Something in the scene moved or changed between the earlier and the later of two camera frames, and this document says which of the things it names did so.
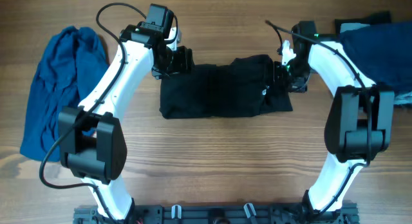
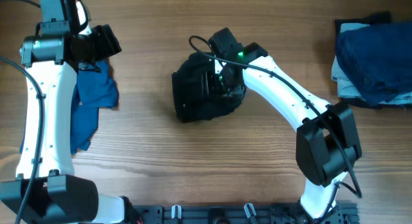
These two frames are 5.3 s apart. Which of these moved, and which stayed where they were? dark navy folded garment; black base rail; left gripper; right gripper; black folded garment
Moved: left gripper; right gripper
Stayed: black base rail; dark navy folded garment; black folded garment
